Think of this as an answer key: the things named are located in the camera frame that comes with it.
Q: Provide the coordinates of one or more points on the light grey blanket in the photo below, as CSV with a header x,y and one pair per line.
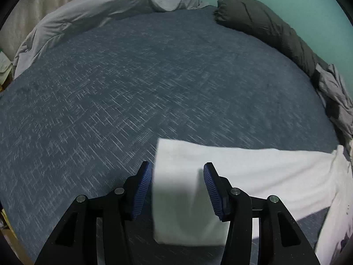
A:
x,y
96,13

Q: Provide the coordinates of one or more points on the dark grey rolled duvet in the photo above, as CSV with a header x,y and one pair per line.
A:
x,y
262,24

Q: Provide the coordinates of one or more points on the white t-shirt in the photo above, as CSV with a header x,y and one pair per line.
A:
x,y
262,171

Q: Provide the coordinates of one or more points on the white printed cloth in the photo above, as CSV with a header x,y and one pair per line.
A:
x,y
342,198

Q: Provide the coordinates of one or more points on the light grey crumpled garment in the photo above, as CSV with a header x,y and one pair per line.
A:
x,y
336,96

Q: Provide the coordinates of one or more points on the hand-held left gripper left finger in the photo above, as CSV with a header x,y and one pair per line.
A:
x,y
142,191

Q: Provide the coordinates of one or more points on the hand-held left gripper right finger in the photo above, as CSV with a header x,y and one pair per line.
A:
x,y
213,193

